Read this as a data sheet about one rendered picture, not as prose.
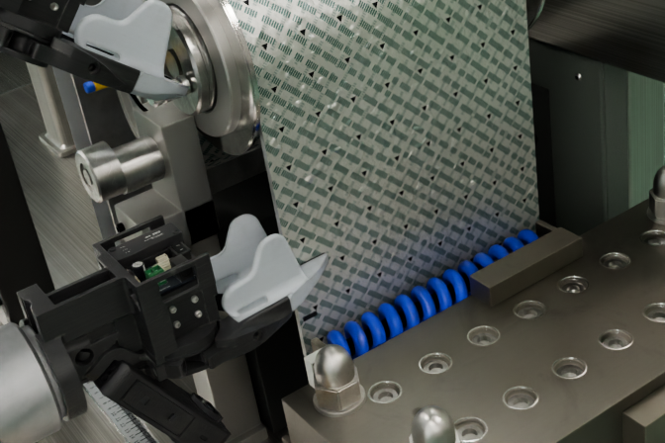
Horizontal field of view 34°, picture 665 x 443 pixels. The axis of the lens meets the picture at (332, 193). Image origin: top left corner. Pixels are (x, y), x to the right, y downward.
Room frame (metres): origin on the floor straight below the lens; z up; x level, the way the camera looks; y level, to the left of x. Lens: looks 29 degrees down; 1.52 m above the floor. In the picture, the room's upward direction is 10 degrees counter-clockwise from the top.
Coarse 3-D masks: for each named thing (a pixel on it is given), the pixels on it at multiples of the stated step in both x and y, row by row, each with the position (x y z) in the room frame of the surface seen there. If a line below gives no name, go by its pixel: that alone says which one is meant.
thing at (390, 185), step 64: (448, 64) 0.73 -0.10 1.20; (512, 64) 0.76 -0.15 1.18; (320, 128) 0.67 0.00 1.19; (384, 128) 0.70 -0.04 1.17; (448, 128) 0.73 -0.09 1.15; (512, 128) 0.76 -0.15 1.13; (320, 192) 0.67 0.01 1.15; (384, 192) 0.70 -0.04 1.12; (448, 192) 0.72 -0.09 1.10; (512, 192) 0.75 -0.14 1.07; (384, 256) 0.69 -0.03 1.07; (448, 256) 0.72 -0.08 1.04; (320, 320) 0.66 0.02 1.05
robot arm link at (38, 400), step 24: (0, 336) 0.56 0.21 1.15; (24, 336) 0.55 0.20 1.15; (0, 360) 0.54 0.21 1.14; (24, 360) 0.54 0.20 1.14; (0, 384) 0.53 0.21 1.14; (24, 384) 0.53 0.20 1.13; (48, 384) 0.53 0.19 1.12; (0, 408) 0.52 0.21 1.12; (24, 408) 0.52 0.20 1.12; (48, 408) 0.53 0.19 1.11; (0, 432) 0.51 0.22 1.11; (24, 432) 0.52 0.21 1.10; (48, 432) 0.53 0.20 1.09
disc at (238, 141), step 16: (208, 0) 0.67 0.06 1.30; (224, 0) 0.66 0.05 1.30; (224, 16) 0.66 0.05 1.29; (240, 32) 0.65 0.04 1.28; (240, 48) 0.64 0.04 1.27; (240, 64) 0.65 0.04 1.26; (240, 80) 0.65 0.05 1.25; (256, 80) 0.64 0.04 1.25; (256, 96) 0.64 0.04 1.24; (256, 112) 0.64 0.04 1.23; (240, 128) 0.67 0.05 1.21; (256, 128) 0.65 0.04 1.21; (224, 144) 0.69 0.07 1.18; (240, 144) 0.67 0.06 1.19
